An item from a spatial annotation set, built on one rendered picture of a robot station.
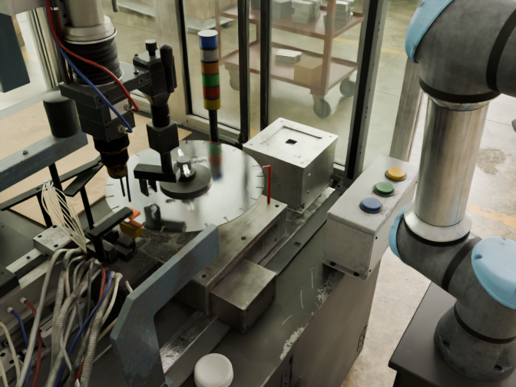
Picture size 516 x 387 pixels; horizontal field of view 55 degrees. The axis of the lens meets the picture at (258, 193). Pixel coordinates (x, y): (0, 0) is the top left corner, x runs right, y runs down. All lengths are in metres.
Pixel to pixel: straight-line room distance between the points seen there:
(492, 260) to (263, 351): 0.44
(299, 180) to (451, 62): 0.60
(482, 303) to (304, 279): 0.38
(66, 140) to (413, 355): 0.80
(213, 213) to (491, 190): 2.12
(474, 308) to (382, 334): 1.09
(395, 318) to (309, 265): 0.97
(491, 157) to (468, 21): 2.53
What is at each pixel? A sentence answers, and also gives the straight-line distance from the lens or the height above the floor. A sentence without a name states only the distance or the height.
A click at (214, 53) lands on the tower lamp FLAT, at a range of 1.22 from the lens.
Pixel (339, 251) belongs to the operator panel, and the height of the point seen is 0.80.
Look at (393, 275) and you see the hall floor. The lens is 2.23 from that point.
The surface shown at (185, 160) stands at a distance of 1.02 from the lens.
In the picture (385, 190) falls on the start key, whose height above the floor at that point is 0.91.
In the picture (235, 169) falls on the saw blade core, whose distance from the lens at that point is 1.08.
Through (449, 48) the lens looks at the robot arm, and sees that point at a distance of 0.70.
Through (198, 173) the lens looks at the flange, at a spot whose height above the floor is 0.96.
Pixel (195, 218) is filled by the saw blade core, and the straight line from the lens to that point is 0.95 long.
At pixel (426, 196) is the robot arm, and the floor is 1.06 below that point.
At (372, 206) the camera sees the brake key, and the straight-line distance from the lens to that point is 1.07.
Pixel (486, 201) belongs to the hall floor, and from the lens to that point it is 2.79.
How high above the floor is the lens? 1.55
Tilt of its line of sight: 37 degrees down
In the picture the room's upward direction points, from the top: straight up
